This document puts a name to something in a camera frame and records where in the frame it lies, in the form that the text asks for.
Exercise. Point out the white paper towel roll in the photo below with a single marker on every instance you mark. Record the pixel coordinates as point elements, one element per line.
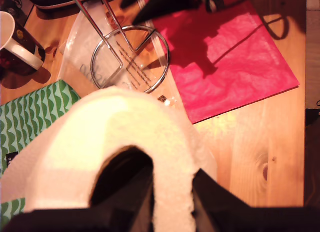
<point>75,141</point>

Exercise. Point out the clear plastic bag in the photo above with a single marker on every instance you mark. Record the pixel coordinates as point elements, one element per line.
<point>75,54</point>

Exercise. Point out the pink paper sheet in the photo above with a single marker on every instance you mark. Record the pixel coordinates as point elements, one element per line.
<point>237,66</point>

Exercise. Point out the dark red mug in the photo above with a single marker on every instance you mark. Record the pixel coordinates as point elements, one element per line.
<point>7,29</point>

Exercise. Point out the green patterned pouch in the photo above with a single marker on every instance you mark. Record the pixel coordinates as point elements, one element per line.
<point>30,111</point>

